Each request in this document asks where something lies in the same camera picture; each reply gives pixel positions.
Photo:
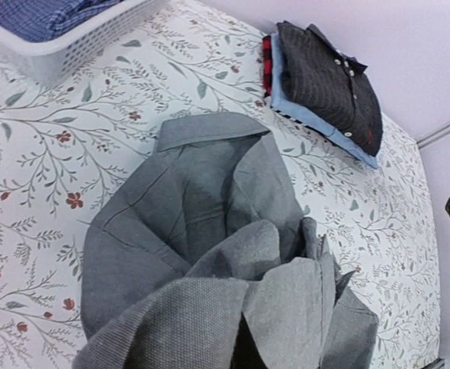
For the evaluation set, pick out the grey long sleeve shirt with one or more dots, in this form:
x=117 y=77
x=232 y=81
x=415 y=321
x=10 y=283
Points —
x=203 y=258

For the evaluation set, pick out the folded red plaid shirt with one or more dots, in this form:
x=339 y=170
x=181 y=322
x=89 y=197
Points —
x=267 y=65

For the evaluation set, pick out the floral patterned tablecloth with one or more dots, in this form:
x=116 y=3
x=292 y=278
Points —
x=65 y=150

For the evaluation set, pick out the white plastic laundry basket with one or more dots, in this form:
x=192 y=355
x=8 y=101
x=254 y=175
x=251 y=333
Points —
x=50 y=62

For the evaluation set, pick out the blue checked shirt in basket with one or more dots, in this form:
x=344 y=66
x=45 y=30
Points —
x=46 y=20

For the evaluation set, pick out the folded light blue shirt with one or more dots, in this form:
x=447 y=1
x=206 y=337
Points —
x=302 y=115

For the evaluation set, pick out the folded black striped shirt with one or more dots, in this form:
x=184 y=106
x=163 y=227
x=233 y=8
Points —
x=331 y=85

